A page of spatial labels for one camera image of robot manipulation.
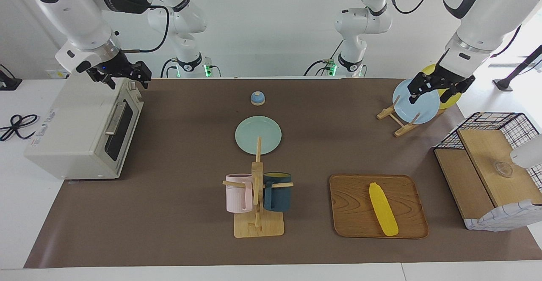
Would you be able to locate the white rounded device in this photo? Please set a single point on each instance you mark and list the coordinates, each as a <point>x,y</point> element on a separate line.
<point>529,154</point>

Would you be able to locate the light blue plate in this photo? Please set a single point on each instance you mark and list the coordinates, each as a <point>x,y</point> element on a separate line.
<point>423,111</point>

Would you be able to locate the wooden step shelf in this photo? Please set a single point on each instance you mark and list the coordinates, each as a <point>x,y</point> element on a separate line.
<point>482,150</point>

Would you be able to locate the pale green plate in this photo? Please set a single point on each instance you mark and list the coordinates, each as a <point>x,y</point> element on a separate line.
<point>247,135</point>

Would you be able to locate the small clear glass dish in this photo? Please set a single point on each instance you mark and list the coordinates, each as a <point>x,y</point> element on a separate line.
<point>504,169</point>

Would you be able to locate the dark teal mug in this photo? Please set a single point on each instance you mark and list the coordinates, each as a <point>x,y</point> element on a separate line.
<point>279,194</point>

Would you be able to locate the wooden serving tray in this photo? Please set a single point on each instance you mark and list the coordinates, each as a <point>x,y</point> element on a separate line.
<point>351,207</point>

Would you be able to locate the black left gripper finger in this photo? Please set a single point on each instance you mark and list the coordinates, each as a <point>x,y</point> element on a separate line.
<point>413,96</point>
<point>448,95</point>

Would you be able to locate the yellow corn cob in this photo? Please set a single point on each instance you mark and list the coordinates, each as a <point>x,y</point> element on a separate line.
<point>383,209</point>

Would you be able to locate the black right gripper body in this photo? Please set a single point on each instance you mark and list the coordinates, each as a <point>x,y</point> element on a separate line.
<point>118,67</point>

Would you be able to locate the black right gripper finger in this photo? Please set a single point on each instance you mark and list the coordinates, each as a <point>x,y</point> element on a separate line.
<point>146,82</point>
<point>109,83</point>

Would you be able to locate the pink mug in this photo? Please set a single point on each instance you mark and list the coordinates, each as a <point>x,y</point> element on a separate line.
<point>237,194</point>

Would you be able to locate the wooden plate rack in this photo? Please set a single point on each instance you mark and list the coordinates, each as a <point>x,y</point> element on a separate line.
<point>400,129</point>

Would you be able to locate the yellow plate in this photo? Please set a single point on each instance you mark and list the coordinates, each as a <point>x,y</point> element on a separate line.
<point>455,100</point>

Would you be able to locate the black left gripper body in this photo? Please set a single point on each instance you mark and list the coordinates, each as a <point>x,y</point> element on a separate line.
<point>442,78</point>

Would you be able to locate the brown table mat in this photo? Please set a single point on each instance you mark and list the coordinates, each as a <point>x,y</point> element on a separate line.
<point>169,209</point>

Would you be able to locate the small blue call bell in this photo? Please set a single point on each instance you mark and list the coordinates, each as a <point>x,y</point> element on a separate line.
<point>257,99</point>

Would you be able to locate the cream toaster oven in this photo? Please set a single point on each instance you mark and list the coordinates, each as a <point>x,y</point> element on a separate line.
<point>72,124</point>

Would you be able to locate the black stand with long pole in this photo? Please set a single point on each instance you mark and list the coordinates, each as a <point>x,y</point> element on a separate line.
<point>518,67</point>

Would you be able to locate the small black stand base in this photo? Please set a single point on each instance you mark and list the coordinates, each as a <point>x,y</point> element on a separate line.
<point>8,83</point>

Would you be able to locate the wooden mug tree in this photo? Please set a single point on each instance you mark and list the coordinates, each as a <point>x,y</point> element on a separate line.
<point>257,226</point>

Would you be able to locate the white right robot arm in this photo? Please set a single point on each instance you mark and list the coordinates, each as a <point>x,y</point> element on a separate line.
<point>80,14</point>

